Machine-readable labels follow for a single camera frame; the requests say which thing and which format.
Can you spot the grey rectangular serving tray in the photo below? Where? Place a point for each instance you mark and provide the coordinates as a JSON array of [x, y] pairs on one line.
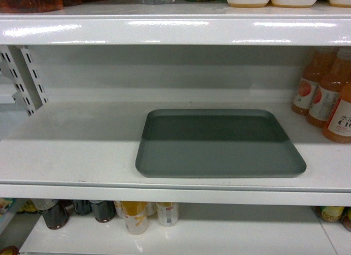
[[216, 143]]

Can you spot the white labelled drink bottle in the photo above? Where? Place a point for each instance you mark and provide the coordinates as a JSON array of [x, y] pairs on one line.
[[168, 213]]

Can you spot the yellow white drink bottle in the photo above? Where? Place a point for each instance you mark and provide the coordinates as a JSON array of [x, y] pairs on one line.
[[135, 216]]

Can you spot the white upper shelf board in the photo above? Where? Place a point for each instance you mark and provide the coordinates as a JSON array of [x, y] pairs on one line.
[[124, 22]]

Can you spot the white shelf board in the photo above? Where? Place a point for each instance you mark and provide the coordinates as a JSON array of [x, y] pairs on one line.
[[124, 22], [87, 150]]

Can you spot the white middle shelf board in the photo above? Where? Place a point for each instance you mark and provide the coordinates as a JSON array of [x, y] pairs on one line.
[[87, 150]]

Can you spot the dark drink bottle lower shelf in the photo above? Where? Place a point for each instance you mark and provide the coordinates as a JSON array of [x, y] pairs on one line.
[[55, 217]]

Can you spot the orange juice bottle middle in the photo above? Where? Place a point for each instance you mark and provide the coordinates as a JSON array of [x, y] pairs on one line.
[[330, 88]]

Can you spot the orange juice bottle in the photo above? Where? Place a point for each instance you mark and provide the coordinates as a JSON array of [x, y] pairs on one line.
[[330, 88], [337, 127], [319, 66]]

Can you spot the orange juice bottle back left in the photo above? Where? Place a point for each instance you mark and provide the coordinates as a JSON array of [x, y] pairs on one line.
[[319, 66]]

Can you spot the orange juice bottle front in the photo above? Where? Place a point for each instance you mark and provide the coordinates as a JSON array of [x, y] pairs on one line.
[[337, 127]]

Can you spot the white slotted shelf upright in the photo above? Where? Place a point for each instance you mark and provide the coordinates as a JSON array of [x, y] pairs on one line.
[[19, 79]]

